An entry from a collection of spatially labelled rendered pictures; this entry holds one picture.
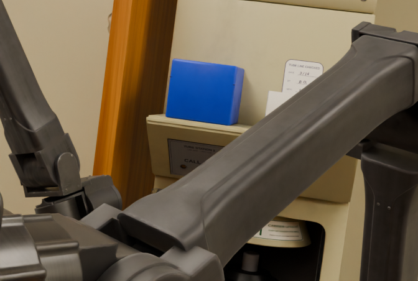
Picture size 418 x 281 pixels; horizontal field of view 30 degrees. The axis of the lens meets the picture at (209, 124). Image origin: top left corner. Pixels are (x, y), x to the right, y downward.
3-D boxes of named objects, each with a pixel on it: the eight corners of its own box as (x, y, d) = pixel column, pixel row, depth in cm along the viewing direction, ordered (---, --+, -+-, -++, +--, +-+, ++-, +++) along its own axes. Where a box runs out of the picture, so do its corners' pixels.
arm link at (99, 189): (13, 158, 108) (55, 155, 103) (74, 142, 117) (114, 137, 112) (32, 242, 110) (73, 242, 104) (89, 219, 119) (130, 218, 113)
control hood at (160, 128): (153, 173, 129) (161, 113, 129) (351, 202, 124) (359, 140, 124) (136, 180, 118) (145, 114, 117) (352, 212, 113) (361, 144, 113)
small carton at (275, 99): (263, 128, 123) (268, 90, 122) (295, 132, 122) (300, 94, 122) (263, 130, 118) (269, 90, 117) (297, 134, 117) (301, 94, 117)
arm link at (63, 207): (23, 204, 107) (50, 198, 104) (61, 191, 113) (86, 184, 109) (38, 252, 107) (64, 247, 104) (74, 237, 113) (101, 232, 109)
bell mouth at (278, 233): (218, 220, 147) (222, 191, 147) (312, 234, 144) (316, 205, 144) (203, 236, 130) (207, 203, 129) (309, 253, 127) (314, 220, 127)
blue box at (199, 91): (177, 115, 128) (184, 61, 127) (237, 124, 126) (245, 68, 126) (164, 117, 118) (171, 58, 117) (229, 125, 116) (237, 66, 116)
